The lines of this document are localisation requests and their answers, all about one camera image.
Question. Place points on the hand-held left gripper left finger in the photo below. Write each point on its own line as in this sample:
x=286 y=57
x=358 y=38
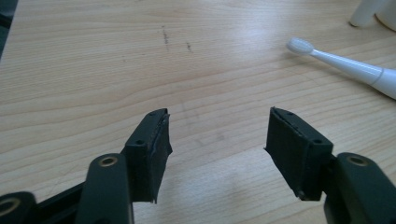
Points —
x=146 y=155

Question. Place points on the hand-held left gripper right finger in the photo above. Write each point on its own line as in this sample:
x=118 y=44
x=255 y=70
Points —
x=295 y=152

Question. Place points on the white electric toothbrush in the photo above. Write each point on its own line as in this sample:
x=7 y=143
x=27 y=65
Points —
x=348 y=65

